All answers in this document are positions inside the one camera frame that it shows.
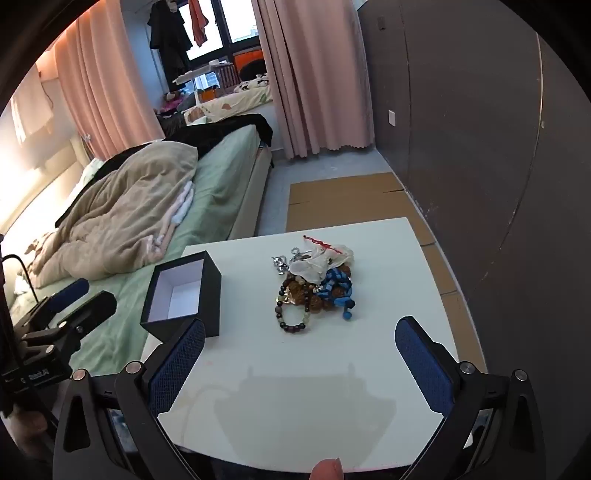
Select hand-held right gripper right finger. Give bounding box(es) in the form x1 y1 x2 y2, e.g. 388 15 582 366
394 316 548 480

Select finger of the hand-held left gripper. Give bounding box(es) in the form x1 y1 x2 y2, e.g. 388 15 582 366
30 277 90 324
46 290 118 344

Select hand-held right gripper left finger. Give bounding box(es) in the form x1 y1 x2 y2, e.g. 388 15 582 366
53 318 206 480

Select black jewelry box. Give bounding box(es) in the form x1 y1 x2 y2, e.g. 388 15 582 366
140 251 223 343

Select blue braided cord bracelet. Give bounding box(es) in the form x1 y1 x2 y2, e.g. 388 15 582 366
318 268 355 321

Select dark beaded bracelet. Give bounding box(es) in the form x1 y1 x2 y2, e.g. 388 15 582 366
277 281 315 335

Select brown seed bead bracelet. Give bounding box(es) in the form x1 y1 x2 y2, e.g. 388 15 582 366
281 263 354 315

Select white translucent pouch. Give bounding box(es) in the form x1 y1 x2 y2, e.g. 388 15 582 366
288 240 355 284

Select red string bracelet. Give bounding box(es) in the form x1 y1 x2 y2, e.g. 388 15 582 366
303 235 345 254

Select person's left hand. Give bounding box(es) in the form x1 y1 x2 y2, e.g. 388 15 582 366
9 401 58 457

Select person's right hand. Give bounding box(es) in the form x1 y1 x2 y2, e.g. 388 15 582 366
310 457 345 480

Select beige duvet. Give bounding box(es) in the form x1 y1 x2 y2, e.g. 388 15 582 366
23 141 199 289

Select bed with green sheet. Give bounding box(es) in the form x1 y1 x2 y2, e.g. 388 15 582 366
0 124 278 374

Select hanging white cloth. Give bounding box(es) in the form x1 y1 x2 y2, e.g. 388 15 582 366
9 69 56 144

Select flat cardboard sheet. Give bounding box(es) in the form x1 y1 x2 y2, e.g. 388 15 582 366
286 173 485 370

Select black blanket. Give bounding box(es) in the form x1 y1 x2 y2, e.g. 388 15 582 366
159 113 274 148

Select pink curtain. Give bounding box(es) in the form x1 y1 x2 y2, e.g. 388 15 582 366
53 0 164 160
252 0 375 160

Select printed white blanket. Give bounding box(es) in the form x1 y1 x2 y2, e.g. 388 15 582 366
185 76 273 123

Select hanging black clothes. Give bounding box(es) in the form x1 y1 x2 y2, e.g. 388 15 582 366
148 0 192 70

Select hanging red garment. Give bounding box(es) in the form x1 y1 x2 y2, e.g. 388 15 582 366
188 0 208 47

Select black cable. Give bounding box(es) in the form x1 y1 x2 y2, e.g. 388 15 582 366
0 254 38 298

